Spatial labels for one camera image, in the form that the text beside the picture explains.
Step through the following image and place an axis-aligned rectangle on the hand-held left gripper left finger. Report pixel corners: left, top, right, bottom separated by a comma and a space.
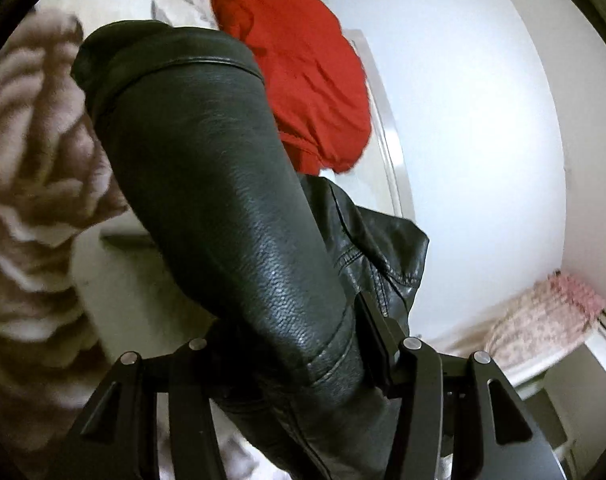
48, 321, 225, 480

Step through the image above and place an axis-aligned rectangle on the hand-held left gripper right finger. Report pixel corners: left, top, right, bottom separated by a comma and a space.
355, 290, 568, 480

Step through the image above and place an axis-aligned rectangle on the black leather jacket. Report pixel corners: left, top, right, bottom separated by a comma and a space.
70, 20, 430, 480

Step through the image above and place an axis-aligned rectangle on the pink floral curtain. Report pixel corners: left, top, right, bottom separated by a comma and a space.
483, 270, 606, 377

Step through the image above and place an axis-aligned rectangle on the beige bed headboard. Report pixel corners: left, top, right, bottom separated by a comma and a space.
333, 27, 419, 222

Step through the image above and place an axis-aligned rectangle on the floral bed blanket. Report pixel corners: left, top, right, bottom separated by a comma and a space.
0, 0, 266, 480

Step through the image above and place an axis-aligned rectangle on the red quilt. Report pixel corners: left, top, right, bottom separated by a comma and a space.
209, 0, 374, 176

